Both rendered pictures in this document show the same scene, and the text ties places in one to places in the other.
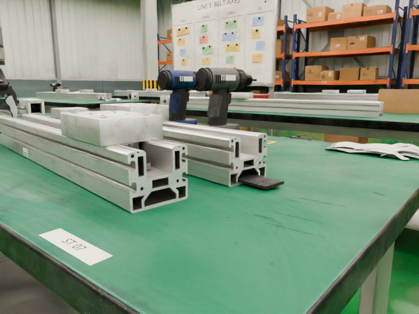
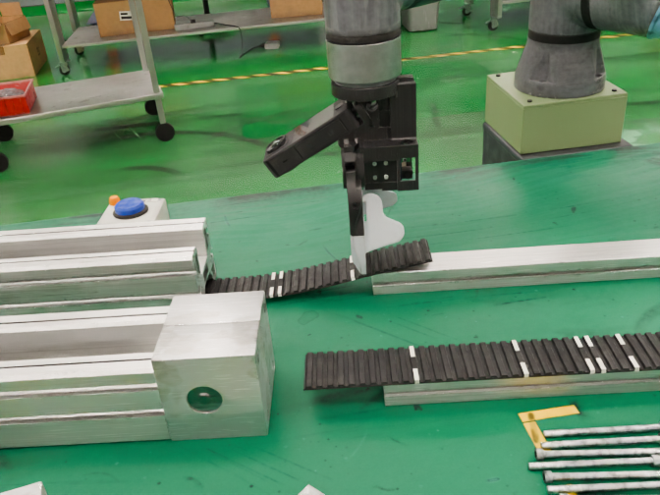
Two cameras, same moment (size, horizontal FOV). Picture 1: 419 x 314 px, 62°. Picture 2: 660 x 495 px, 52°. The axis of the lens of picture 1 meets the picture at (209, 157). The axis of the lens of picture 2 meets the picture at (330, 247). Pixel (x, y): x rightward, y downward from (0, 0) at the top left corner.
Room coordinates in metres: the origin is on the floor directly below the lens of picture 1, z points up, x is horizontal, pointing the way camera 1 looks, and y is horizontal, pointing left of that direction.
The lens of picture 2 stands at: (1.67, 0.21, 1.23)
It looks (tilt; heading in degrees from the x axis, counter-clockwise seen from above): 30 degrees down; 134
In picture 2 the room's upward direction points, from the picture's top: 5 degrees counter-clockwise
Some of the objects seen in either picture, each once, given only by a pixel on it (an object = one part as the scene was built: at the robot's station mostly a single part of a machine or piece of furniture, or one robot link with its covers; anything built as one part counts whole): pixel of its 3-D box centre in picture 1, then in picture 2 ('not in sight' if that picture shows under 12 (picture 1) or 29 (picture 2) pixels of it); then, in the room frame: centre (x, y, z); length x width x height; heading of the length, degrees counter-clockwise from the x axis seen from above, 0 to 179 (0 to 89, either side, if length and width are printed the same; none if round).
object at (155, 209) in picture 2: not in sight; (134, 233); (0.91, 0.62, 0.81); 0.10 x 0.08 x 0.06; 132
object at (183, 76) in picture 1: (187, 106); not in sight; (1.12, 0.07, 0.89); 0.20 x 0.08 x 0.22; 133
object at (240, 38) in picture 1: (219, 83); not in sight; (4.25, -0.12, 0.97); 1.50 x 0.50 x 1.95; 50
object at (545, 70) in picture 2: not in sight; (561, 56); (1.18, 1.33, 0.92); 0.15 x 0.15 x 0.10
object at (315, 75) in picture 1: (343, 63); not in sight; (10.25, -3.81, 1.58); 2.83 x 0.98 x 3.15; 50
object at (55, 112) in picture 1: (67, 121); (220, 355); (1.23, 0.50, 0.83); 0.12 x 0.09 x 0.10; 132
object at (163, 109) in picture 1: (134, 117); not in sight; (0.91, 0.20, 0.87); 0.16 x 0.11 x 0.07; 42
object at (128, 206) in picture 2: not in sight; (130, 208); (0.90, 0.62, 0.84); 0.04 x 0.04 x 0.02
